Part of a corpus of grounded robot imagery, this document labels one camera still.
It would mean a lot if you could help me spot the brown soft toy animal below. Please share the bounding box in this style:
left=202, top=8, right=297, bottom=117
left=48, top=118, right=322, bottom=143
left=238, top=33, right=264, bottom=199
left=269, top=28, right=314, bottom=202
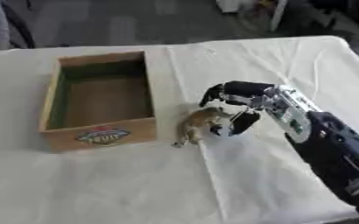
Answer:
left=170, top=106, right=229, bottom=149

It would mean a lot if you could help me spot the tan cardboard box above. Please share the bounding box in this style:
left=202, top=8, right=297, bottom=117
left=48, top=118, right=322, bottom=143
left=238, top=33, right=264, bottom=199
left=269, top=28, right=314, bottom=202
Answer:
left=37, top=50, right=158, bottom=153

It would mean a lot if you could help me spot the black chair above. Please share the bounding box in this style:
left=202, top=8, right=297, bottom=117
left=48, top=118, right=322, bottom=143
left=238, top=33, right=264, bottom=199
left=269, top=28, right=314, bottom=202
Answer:
left=0, top=0, right=38, bottom=50

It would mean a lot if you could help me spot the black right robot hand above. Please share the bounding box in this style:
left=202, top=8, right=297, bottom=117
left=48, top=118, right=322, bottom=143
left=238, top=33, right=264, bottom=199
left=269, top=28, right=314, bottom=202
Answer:
left=198, top=80, right=277, bottom=138

